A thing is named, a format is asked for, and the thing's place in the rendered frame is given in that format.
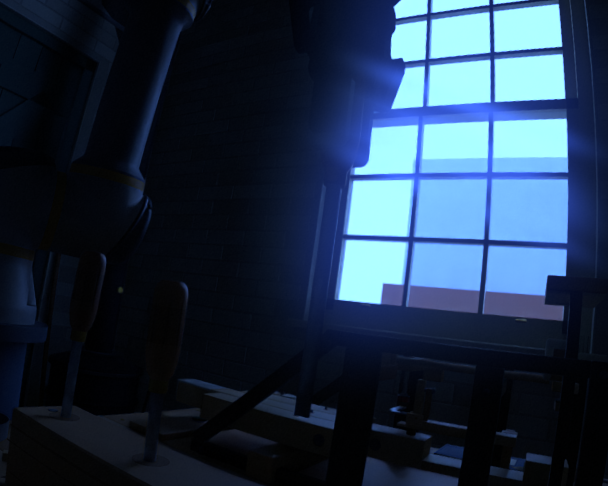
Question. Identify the wooden tool rack block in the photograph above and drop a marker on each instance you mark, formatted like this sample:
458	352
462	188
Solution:
95	451

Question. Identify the large paned window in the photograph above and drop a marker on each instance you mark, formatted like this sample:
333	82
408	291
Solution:
456	204

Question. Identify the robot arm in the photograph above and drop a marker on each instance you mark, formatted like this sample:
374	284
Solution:
142	118

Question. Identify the dark wooden frame stand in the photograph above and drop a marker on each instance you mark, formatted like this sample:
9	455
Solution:
349	404

